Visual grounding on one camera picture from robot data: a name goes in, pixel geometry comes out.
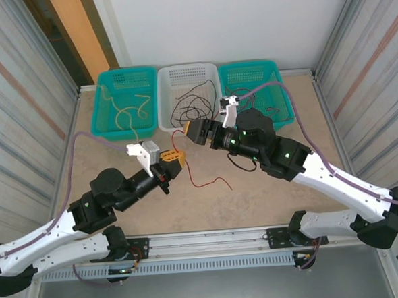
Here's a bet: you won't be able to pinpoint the black thin cable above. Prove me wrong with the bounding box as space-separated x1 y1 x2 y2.
225 84 255 109
167 78 219 125
168 93 215 128

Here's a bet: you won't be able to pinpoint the red thin cable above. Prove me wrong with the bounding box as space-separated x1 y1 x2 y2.
171 125 234 194
266 105 295 123

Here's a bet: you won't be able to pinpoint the yellow thin cable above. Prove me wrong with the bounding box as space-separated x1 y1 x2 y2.
113 93 154 143
95 82 123 113

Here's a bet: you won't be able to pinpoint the white plastic basket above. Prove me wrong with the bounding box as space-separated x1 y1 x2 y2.
154 62 227 138

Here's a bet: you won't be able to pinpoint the teal plastic basket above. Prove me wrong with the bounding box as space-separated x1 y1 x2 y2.
86 66 162 144
217 58 297 138

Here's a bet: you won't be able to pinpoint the orange wooden door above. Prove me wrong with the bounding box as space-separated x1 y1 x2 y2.
40 0 121 88

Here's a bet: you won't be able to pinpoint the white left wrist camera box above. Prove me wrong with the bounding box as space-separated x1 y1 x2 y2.
125 139 163 178

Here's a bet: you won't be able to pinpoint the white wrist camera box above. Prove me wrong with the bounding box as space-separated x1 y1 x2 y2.
125 139 163 178
217 94 243 128

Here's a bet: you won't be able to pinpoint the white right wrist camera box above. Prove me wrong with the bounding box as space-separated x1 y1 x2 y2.
217 94 243 128

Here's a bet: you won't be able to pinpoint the black right wrist wire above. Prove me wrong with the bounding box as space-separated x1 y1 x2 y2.
226 150 258 173

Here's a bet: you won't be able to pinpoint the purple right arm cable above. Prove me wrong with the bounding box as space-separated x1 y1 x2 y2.
235 73 398 274

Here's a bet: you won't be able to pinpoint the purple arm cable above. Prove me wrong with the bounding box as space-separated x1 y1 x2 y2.
0 128 139 295
235 73 398 274

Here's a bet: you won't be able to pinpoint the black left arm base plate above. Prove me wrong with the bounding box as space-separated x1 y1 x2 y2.
89 237 151 264

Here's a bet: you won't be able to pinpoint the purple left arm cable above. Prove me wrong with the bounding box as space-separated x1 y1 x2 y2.
0 128 139 295

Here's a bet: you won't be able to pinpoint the red yellow power wires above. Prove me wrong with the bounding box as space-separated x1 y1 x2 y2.
294 237 320 263
129 245 150 273

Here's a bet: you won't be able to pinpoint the grey slotted cable duct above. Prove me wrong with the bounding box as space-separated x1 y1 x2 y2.
39 253 297 284

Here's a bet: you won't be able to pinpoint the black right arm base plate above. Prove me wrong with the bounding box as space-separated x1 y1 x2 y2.
266 224 329 251

